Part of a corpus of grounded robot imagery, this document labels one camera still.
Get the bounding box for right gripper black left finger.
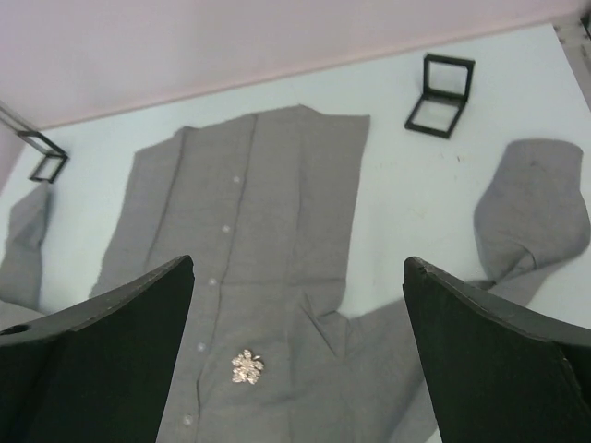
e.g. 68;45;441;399
1;256;194;443

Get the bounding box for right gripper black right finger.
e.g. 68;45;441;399
403;257;590;443

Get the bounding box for silver crystal brooch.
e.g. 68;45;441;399
232;349;264;385

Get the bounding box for grey button-up shirt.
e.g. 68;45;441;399
1;105;590;442

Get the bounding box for black display box, left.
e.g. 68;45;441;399
1;102;69;184

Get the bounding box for black display box,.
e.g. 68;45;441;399
1;102;69;184
404;53;476;139

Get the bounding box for black display box, right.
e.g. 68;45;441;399
404;53;476;139

